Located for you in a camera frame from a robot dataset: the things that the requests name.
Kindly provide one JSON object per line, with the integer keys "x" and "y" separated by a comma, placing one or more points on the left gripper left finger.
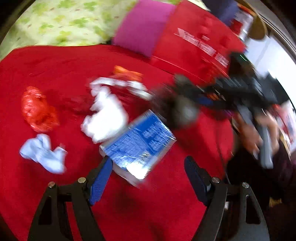
{"x": 51, "y": 220}

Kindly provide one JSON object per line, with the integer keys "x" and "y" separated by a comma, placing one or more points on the magenta pillow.
{"x": 142, "y": 26}

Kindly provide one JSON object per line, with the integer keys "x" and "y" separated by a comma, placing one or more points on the light blue tissue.
{"x": 40, "y": 151}

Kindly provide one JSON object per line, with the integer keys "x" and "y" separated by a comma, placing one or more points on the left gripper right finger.
{"x": 232, "y": 212}

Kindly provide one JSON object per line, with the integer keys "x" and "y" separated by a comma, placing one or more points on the blue silver foil package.
{"x": 138, "y": 148}

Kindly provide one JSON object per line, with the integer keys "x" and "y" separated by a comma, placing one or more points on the red paper gift bag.
{"x": 196, "y": 44}

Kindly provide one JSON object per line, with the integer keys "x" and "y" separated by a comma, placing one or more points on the right hand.
{"x": 251, "y": 139}

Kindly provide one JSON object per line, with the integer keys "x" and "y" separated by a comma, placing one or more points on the green clover quilt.
{"x": 66, "y": 23}

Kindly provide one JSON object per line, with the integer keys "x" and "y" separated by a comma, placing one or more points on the navy tote bag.
{"x": 224, "y": 10}

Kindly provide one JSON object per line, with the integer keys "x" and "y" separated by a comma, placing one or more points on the orange wrapper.
{"x": 126, "y": 75}

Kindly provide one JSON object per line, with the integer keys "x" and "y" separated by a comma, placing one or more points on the white tissue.
{"x": 109, "y": 116}

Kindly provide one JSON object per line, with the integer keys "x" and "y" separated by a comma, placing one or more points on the red plastic bag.
{"x": 36, "y": 111}

